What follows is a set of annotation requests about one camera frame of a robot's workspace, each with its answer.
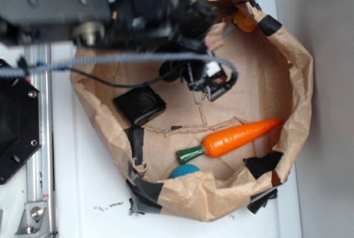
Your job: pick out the yellow rubber duck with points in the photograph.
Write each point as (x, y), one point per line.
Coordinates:
(243, 23)

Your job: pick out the orange toy carrot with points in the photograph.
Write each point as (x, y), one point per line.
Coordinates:
(224, 141)

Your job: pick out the blue ball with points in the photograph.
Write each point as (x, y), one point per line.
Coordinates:
(184, 170)

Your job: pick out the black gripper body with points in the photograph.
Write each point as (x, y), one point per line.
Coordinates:
(160, 24)

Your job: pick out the metal corner bracket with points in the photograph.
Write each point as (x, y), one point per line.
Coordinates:
(35, 220)

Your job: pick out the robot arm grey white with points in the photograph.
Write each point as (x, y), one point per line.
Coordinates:
(84, 22)

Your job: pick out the black folded tape square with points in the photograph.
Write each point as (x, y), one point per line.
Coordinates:
(140, 105)

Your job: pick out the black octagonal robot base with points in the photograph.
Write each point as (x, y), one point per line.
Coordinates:
(20, 125)

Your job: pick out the brown crumpled paper bag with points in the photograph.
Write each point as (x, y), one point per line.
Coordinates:
(275, 81)

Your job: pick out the aluminium frame rail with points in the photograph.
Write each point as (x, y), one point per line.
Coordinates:
(40, 167)

